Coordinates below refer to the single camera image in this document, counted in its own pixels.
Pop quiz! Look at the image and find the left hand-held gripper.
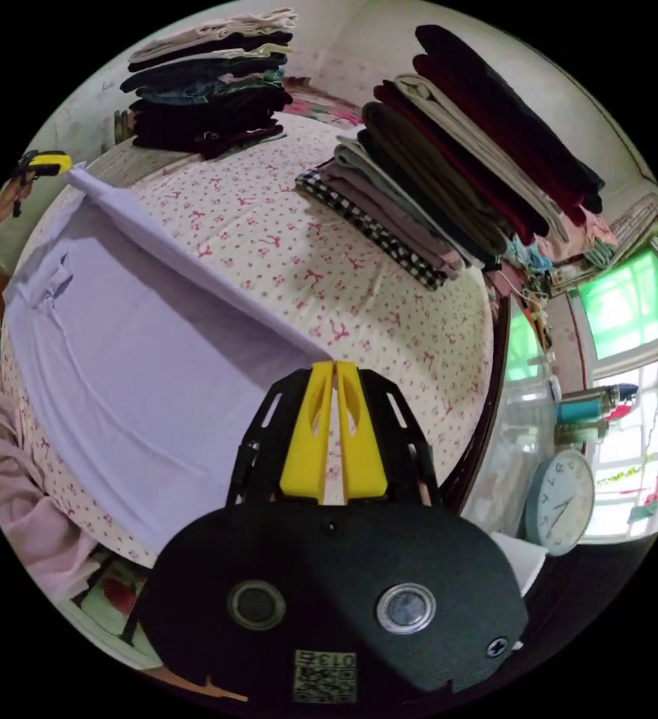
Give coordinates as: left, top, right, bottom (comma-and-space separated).
9, 150, 75, 219

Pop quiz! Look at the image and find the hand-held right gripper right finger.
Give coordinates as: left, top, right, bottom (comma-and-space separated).
335, 362, 388, 502

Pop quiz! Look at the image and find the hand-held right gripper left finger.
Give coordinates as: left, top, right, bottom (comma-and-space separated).
279, 362, 335, 500

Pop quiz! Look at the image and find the light purple short sleeve shirt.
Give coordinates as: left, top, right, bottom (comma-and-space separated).
1, 162, 336, 555

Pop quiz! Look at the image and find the person's left hand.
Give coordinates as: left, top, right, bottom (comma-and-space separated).
0, 180, 31, 265

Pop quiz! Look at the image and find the bed with bow-print sheet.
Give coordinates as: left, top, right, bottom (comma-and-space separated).
0, 106, 511, 569

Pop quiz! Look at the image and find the pile of clothes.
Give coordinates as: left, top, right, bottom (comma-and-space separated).
295, 24, 606, 291
118, 7, 300, 160

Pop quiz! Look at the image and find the teal vacuum flask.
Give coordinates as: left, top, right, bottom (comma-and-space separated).
555, 383, 640, 425

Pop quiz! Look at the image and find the flowered quilt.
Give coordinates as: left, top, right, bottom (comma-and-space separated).
281, 77, 365, 128

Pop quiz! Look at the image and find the window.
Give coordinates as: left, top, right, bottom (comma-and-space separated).
503, 227, 658, 540

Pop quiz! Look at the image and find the person's body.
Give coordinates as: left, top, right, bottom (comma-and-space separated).
0, 314, 100, 605

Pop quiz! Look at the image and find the round wall clock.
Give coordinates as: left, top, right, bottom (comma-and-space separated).
524, 449, 597, 557

